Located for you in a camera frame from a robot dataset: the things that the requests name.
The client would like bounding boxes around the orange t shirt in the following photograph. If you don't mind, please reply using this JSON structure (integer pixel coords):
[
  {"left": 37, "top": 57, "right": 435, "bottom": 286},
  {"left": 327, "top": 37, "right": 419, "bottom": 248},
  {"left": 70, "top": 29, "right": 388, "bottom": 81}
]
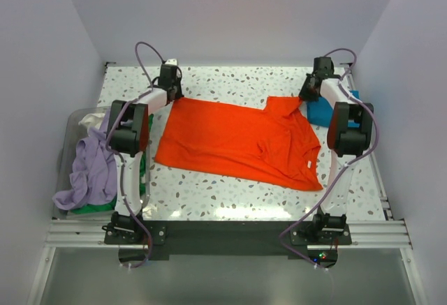
[{"left": 154, "top": 96, "right": 323, "bottom": 191}]

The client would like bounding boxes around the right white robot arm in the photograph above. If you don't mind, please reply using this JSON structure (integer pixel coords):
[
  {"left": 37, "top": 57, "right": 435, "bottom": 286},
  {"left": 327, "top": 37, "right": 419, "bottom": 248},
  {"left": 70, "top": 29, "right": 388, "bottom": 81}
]
[{"left": 297, "top": 55, "right": 375, "bottom": 244}]

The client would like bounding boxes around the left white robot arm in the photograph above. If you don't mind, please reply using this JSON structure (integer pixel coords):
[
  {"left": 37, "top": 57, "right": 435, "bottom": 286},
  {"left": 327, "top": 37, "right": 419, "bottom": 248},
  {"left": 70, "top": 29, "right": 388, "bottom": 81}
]
[{"left": 105, "top": 59, "right": 183, "bottom": 244}]

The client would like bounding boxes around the folded blue t shirt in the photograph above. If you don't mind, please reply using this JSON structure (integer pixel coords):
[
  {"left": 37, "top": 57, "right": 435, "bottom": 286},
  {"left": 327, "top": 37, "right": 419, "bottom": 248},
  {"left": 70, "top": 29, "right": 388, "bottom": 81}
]
[{"left": 303, "top": 88, "right": 357, "bottom": 128}]

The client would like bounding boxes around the white t shirt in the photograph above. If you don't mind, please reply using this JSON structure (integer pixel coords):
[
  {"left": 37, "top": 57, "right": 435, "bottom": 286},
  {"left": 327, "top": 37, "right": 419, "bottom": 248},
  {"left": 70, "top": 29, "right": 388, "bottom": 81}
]
[{"left": 78, "top": 112, "right": 107, "bottom": 132}]

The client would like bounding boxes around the green t shirt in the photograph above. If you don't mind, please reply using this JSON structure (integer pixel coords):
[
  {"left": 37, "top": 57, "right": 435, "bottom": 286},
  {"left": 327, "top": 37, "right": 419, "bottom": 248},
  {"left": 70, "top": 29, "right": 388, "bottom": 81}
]
[{"left": 71, "top": 112, "right": 154, "bottom": 214}]

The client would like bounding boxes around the lavender t shirt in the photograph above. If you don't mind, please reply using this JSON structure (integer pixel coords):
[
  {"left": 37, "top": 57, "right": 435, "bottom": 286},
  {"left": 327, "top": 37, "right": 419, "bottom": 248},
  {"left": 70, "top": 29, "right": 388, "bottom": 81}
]
[{"left": 52, "top": 110, "right": 117, "bottom": 211}]

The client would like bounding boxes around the clear plastic bin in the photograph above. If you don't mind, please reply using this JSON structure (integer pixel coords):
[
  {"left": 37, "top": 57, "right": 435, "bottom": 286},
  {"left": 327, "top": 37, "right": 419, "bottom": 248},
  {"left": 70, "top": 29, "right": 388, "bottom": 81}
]
[{"left": 57, "top": 103, "right": 152, "bottom": 218}]

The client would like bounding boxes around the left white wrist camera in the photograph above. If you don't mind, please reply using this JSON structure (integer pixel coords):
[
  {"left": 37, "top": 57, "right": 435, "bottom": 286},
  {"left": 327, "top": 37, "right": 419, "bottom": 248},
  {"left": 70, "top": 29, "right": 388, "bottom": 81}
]
[{"left": 164, "top": 59, "right": 178, "bottom": 66}]

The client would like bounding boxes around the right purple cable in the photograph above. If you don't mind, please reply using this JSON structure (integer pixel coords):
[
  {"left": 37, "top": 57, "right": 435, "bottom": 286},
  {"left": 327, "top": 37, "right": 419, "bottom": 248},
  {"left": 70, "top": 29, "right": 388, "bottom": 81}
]
[{"left": 278, "top": 48, "right": 379, "bottom": 260}]

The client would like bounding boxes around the purple cable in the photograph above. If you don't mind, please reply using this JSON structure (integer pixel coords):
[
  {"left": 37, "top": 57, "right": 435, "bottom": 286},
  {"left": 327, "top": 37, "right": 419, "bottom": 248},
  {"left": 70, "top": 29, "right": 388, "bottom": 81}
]
[
  {"left": 104, "top": 41, "right": 165, "bottom": 267},
  {"left": 278, "top": 48, "right": 379, "bottom": 260}
]

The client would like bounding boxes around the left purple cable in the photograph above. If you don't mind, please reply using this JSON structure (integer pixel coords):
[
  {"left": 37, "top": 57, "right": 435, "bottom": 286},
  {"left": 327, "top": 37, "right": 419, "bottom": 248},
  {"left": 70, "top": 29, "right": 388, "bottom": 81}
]
[{"left": 104, "top": 41, "right": 165, "bottom": 267}]

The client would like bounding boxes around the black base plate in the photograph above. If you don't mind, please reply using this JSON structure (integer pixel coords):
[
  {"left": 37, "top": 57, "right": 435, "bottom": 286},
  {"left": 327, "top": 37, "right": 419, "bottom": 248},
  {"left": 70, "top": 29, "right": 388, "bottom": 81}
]
[{"left": 102, "top": 221, "right": 353, "bottom": 267}]

